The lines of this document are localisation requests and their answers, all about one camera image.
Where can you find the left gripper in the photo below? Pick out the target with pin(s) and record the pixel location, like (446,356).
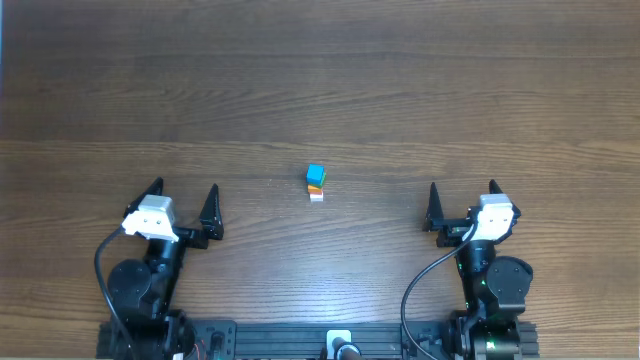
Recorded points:
(195,237)

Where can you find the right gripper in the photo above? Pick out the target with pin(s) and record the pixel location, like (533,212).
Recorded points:
(452,235)

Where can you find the orange cube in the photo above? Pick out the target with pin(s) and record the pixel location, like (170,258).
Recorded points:
(314,189)

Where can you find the blue cube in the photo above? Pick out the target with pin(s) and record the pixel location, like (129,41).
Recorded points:
(315,174)

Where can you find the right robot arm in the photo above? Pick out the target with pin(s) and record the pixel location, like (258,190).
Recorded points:
(507,285)

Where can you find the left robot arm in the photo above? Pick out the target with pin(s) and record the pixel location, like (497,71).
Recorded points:
(130,287)

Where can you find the white cube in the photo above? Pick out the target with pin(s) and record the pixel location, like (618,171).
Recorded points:
(316,198)

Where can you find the green cube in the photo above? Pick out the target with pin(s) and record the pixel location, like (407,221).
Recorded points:
(323,180)

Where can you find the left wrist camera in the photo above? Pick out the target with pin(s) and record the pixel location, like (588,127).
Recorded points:
(150,220)

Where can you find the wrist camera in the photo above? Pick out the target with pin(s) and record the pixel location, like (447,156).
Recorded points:
(495,220)
(150,220)

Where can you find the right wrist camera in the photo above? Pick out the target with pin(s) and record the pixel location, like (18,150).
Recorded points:
(495,220)

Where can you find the mounting rail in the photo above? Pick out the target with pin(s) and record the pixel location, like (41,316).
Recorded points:
(290,340)

